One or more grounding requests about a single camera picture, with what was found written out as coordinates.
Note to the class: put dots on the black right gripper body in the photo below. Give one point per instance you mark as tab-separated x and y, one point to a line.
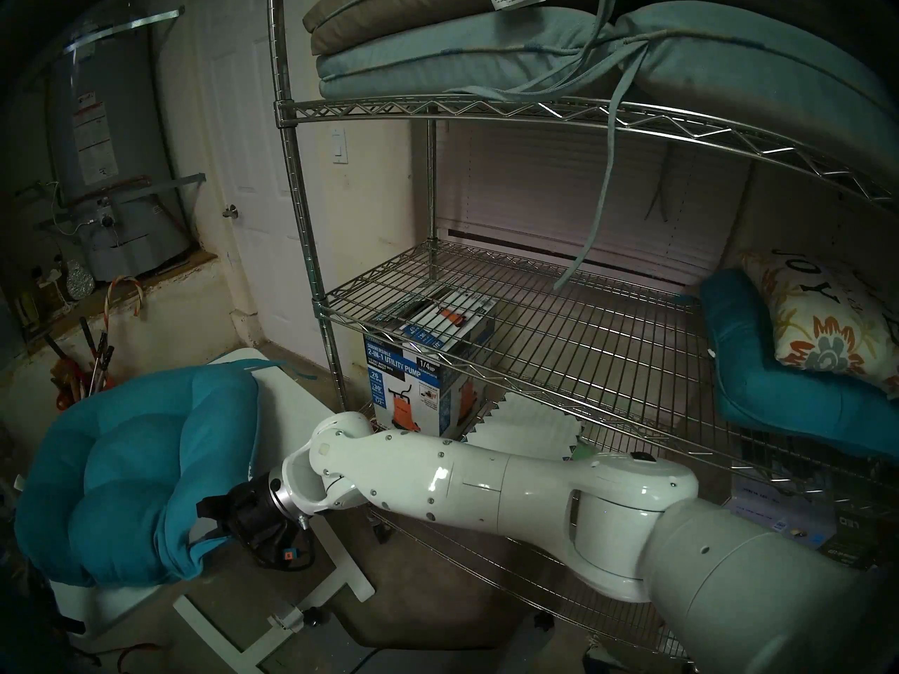
256	521

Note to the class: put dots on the teal tufted seat cushion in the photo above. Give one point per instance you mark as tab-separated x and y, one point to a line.
751	378
126	469

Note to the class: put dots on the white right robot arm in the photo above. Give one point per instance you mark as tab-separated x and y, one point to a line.
527	490

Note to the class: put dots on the light blue chair cushion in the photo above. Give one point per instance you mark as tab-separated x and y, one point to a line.
737	62
456	55

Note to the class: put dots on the taupe chair cushion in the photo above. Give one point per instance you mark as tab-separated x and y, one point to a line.
393	12

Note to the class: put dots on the white rolling overbed table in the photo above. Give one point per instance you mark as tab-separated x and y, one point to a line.
288	406

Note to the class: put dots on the utility pump cardboard box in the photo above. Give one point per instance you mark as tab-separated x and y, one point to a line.
400	392

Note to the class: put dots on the striped candy cane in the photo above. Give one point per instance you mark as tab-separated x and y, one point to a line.
107	293

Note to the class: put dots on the white zigzag edged paper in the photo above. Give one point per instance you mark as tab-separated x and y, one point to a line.
534	423

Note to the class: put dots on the crumpled foil lump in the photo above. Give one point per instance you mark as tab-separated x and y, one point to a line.
79	281

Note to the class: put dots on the green paper sheet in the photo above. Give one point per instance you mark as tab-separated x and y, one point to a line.
583	451

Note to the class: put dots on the white panel door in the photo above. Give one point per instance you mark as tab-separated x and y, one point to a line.
246	153

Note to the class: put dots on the grey water heater tank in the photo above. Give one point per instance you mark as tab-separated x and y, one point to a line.
112	118

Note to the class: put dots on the white window blinds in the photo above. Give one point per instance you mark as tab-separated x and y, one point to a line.
527	181

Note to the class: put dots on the floor lamp cardboard box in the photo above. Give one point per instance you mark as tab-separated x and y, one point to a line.
786	518

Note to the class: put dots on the floral print throw pillow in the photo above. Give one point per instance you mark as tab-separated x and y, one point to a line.
829	314

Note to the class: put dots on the white light switch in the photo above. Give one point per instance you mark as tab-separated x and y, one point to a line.
339	146

